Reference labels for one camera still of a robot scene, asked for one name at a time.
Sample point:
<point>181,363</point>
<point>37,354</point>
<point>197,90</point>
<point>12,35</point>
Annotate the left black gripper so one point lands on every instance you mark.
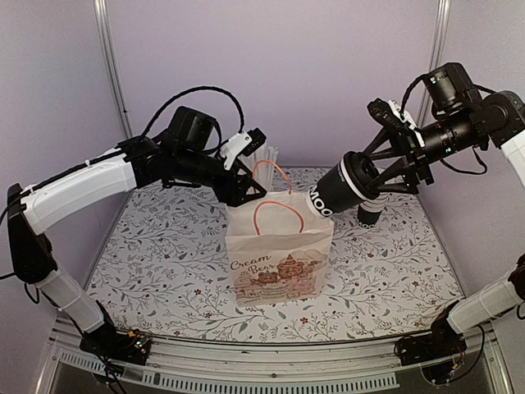
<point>233,197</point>

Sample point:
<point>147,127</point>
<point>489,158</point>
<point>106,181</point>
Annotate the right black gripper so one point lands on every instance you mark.
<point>416,156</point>

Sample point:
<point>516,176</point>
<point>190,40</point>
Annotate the stack of paper cups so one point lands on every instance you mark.
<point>370,211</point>

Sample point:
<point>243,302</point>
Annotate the black paper coffee cup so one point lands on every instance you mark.
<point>335,192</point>

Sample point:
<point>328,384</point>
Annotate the white paper bag orange handles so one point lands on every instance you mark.
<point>278,249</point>

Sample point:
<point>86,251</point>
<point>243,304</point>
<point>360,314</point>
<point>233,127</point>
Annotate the black plastic cup lid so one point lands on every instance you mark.
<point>358,172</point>

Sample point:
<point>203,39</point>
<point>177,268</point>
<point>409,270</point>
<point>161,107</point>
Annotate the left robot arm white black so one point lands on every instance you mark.
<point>132,164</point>

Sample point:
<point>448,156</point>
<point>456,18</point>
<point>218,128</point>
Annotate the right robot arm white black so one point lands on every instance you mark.
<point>466,116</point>

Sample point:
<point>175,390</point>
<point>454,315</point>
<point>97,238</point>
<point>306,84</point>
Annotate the bundle of white wrapped straws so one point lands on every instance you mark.
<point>263,168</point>

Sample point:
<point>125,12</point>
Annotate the floral table mat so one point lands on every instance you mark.
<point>164,270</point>

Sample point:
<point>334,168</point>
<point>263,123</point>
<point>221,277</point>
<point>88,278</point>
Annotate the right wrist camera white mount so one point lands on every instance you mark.
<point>390,115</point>

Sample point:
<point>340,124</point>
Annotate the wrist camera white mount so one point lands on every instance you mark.
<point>242,143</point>
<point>390,115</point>

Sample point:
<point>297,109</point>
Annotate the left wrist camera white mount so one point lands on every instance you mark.
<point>242,143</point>

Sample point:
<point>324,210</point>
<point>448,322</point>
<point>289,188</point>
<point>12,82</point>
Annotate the right aluminium frame post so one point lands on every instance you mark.
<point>437,48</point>

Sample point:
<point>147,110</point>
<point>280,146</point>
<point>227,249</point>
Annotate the aluminium frame post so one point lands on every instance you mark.
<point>109,57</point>
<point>437,48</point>

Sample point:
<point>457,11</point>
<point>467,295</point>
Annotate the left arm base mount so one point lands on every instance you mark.
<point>132,346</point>

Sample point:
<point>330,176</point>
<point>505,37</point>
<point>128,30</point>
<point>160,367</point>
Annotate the aluminium front rail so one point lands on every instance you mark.
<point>181,365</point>

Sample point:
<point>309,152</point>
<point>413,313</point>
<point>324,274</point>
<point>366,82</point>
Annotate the left aluminium frame post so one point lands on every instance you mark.
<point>109,57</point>

